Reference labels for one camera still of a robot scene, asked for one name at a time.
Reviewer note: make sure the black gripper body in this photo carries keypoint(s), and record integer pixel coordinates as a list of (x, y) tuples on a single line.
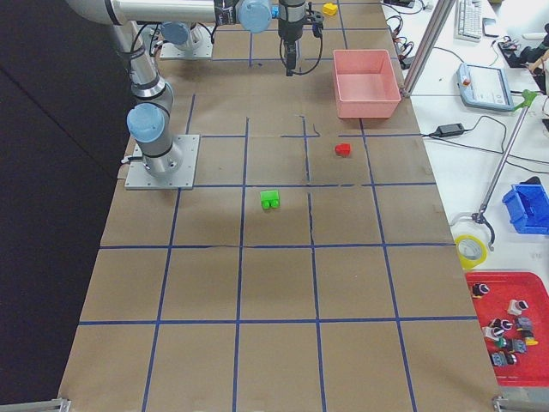
[(288, 27)]

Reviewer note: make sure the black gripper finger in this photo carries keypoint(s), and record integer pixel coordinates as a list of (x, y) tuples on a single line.
[(289, 56)]

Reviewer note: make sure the yellow toy block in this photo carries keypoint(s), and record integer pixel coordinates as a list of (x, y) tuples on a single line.
[(330, 9)]

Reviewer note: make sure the red toy block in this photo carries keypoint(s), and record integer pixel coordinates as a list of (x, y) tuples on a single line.
[(343, 149)]

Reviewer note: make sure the green toy block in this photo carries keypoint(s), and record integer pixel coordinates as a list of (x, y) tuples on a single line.
[(270, 199)]

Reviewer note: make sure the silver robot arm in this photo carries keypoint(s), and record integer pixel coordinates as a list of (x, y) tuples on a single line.
[(148, 121), (186, 36)]

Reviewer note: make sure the pink plastic box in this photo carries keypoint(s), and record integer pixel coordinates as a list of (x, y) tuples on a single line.
[(365, 84)]

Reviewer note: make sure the white keyboard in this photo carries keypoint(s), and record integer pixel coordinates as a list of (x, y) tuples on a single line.
[(468, 18)]

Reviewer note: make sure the black power adapter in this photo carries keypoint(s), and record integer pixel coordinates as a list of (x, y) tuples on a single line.
[(449, 130)]

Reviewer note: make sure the black smartphone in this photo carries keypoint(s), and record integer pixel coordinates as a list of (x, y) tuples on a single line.
[(490, 27)]

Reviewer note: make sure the teach pendant tablet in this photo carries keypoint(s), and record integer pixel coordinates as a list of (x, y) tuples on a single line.
[(484, 87)]

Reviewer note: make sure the brown paper table mat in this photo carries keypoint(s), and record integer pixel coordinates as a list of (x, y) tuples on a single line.
[(348, 297)]

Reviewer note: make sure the yellow tape roll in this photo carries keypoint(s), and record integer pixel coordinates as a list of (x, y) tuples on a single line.
[(471, 250)]

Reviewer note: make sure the blue storage bin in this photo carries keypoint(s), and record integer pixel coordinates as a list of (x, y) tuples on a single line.
[(527, 206)]

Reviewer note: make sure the red parts tray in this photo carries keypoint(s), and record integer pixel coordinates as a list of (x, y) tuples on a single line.
[(512, 309)]

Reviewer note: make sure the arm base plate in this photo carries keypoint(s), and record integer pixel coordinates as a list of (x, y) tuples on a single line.
[(170, 52), (174, 170)]

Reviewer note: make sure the aluminium frame post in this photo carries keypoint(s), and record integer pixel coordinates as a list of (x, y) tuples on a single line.
[(434, 28)]

